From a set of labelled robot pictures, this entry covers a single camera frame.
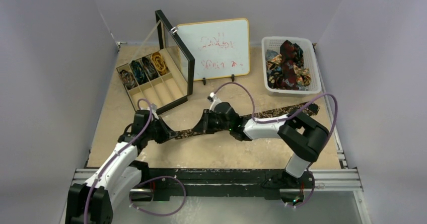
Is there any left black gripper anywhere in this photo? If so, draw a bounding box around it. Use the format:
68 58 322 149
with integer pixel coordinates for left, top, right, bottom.
145 116 177 144

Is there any brown floral black tie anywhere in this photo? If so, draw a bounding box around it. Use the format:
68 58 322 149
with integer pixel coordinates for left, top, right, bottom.
174 102 320 140

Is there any white plastic basket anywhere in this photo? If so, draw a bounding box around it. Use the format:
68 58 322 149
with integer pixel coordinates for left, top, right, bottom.
261 36 322 97

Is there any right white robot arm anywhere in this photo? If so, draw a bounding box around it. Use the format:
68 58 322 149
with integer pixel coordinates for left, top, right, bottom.
192 102 329 187

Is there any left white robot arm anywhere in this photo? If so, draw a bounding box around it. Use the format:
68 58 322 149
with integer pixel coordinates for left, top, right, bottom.
65 107 183 223

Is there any black tie storage box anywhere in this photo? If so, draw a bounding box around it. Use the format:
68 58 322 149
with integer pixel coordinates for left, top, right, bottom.
116 10 195 114

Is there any dark grey rolled tie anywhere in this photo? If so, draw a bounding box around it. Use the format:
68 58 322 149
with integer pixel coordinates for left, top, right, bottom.
141 57 159 81

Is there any blue dark rolled tie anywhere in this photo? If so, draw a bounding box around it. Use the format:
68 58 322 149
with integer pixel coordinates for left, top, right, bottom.
130 60 148 85

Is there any grey patterned rolled tie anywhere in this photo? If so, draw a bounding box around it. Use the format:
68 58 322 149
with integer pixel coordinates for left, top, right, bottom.
119 69 137 90

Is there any yellow rolled tie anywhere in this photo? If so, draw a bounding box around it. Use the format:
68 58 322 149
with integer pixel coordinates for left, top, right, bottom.
151 52 169 76

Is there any small whiteboard with stand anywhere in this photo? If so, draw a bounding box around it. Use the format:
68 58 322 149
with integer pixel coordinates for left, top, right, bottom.
177 18 250 81

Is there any colourful patterned tie pile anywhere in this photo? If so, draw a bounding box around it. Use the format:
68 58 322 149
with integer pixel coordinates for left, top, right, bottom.
265 50 312 91

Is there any dark red tie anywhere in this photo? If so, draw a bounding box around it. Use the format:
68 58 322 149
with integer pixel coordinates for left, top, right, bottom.
279 40 304 90

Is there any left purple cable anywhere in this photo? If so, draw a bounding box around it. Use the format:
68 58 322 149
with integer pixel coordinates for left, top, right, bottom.
83 98 187 224

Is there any purple cable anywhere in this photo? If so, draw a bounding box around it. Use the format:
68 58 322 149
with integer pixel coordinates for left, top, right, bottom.
83 98 187 224
208 82 339 209

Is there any black aluminium mounting rail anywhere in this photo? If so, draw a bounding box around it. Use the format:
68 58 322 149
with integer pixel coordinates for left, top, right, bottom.
68 167 364 203

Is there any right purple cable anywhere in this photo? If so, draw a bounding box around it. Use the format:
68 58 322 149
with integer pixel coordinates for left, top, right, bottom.
208 82 339 209

